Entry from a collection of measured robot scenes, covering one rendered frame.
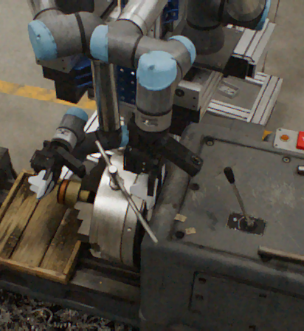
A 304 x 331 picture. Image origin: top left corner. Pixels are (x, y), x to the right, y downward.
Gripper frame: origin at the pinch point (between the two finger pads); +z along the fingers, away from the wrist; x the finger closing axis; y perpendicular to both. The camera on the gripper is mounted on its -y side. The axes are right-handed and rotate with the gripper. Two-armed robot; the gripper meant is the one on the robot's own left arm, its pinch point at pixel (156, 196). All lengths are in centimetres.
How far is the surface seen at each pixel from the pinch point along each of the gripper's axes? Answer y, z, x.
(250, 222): -22.3, 6.5, -6.0
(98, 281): 17, 47, -8
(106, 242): 12.6, 22.5, -2.4
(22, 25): 156, 95, -238
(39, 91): 118, 105, -181
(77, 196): 25.7, 21.0, -15.0
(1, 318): 51, 77, -5
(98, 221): 15.4, 16.8, -3.8
